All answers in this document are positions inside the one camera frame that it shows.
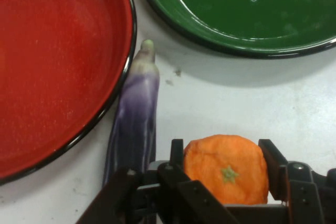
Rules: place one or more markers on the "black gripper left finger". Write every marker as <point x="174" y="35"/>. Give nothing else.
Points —
<point x="168" y="195"/>

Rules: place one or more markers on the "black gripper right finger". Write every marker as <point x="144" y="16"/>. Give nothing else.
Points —
<point x="296" y="190"/>

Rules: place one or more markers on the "orange toy tangerine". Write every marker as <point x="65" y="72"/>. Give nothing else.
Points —
<point x="231" y="166"/>

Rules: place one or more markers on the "purple toy eggplant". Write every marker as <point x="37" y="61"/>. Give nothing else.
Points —
<point x="136" y="113"/>

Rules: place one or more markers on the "red plate with black rim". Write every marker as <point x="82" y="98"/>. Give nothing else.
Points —
<point x="55" y="69"/>

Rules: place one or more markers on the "green plate with white script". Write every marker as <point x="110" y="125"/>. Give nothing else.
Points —
<point x="244" y="11"/>

